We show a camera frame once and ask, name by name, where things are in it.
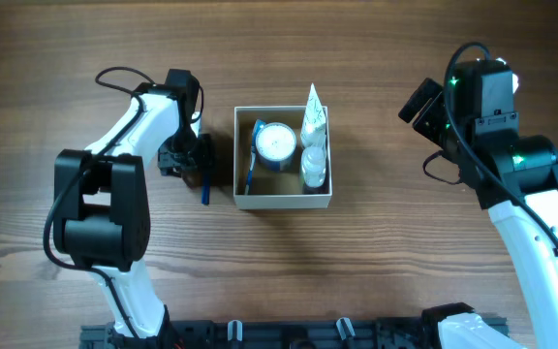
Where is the blue disposable razor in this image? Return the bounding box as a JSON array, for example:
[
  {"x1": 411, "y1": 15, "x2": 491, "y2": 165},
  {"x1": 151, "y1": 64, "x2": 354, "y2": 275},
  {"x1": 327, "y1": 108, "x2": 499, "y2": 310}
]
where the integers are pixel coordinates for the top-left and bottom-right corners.
[{"x1": 201, "y1": 173, "x2": 211, "y2": 206}]

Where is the blue white toothbrush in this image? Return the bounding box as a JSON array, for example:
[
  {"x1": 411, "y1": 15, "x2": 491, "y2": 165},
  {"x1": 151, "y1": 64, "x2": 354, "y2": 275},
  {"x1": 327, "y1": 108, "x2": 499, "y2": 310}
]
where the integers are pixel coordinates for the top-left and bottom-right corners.
[{"x1": 244, "y1": 119, "x2": 265, "y2": 195}]

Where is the cotton swab tub blue label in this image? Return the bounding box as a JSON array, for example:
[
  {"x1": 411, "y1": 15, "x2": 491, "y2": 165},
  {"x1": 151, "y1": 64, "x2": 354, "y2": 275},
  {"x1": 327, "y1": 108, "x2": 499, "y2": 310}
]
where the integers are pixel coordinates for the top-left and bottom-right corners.
[{"x1": 255, "y1": 122, "x2": 297, "y2": 172}]

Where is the white cream tube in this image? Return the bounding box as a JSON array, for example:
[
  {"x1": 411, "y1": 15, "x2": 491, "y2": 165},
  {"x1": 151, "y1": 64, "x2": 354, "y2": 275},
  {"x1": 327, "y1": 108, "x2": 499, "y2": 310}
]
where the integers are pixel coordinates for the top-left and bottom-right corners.
[{"x1": 300, "y1": 84, "x2": 326, "y2": 147}]

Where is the clear spray bottle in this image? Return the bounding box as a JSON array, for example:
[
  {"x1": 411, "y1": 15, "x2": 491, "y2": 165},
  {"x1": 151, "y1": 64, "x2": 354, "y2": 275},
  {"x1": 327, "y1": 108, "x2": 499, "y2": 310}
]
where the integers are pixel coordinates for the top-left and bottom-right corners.
[{"x1": 300, "y1": 146, "x2": 326, "y2": 195}]

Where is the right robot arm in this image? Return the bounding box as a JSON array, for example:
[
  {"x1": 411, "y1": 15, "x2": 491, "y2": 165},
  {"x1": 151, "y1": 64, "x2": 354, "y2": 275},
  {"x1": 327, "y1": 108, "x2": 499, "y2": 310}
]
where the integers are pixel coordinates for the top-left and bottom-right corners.
[{"x1": 398, "y1": 59, "x2": 558, "y2": 348}]

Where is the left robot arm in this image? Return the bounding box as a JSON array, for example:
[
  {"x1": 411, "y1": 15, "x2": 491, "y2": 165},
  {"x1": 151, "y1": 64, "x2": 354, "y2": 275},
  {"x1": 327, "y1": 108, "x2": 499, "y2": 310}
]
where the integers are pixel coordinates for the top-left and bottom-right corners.
[{"x1": 43, "y1": 69, "x2": 216, "y2": 348}]

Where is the white cardboard box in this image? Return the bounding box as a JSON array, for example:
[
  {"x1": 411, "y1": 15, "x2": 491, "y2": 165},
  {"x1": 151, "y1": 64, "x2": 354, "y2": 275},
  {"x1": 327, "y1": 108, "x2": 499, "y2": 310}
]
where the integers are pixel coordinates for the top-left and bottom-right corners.
[{"x1": 232, "y1": 106, "x2": 333, "y2": 210}]

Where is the black right camera cable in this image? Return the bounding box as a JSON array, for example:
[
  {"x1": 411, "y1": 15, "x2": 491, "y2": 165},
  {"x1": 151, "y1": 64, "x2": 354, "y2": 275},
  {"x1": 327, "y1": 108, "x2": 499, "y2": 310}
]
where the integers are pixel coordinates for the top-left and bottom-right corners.
[{"x1": 421, "y1": 41, "x2": 558, "y2": 301}]

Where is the black camera cable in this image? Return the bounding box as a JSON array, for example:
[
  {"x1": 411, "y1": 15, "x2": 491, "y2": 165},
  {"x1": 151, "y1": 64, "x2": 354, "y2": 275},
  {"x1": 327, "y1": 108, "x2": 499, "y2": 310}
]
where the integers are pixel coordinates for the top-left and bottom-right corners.
[
  {"x1": 421, "y1": 41, "x2": 558, "y2": 301},
  {"x1": 42, "y1": 66, "x2": 205, "y2": 340}
]

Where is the black left camera cable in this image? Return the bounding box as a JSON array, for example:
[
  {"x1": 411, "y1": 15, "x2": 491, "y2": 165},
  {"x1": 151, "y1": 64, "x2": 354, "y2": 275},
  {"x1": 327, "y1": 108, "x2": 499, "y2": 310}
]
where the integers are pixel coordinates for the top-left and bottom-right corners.
[{"x1": 42, "y1": 66, "x2": 205, "y2": 340}]

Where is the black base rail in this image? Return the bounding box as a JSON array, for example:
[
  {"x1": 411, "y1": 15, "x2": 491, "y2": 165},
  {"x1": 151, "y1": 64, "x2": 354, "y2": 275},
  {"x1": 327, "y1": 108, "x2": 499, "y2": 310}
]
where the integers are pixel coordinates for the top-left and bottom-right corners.
[{"x1": 78, "y1": 317, "x2": 431, "y2": 349}]

